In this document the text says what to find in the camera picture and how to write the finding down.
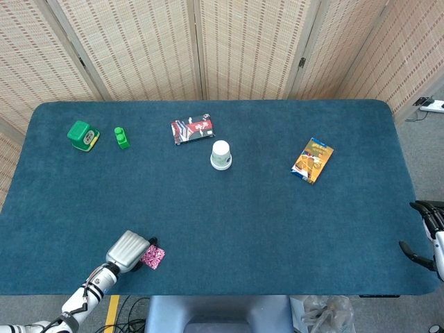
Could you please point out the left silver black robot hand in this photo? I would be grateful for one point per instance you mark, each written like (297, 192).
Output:
(126, 251)

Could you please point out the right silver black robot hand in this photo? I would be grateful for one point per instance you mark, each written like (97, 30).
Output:
(440, 243)

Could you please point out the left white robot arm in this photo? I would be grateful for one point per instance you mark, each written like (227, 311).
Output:
(86, 298)

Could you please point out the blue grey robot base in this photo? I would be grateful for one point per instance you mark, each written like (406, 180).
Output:
(222, 312)

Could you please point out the yellow floor tape strip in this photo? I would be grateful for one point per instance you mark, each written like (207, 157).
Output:
(112, 312)

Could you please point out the black table control panel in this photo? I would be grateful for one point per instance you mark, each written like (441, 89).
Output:
(378, 296)

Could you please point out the green toy building block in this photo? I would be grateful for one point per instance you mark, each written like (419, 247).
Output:
(122, 138)

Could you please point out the green box with yellow base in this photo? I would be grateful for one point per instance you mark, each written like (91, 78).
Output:
(82, 136)

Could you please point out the clear plastic bag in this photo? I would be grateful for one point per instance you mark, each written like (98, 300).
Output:
(326, 312)

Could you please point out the stacked white paper cups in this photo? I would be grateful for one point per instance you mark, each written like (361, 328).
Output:
(221, 154)

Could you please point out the blue felt table cover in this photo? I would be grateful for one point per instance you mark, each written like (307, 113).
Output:
(260, 225)

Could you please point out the white power strip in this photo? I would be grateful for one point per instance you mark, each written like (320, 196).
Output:
(435, 105)

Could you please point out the black red white book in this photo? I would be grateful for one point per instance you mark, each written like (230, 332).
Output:
(192, 129)

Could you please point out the woven bamboo screen panel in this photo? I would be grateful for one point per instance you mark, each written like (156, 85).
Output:
(336, 52)
(132, 48)
(7, 163)
(34, 52)
(249, 48)
(406, 52)

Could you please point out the yellow blue snack box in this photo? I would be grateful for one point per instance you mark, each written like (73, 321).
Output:
(312, 161)

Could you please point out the black screen hinge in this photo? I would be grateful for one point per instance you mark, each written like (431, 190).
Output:
(302, 62)
(82, 62)

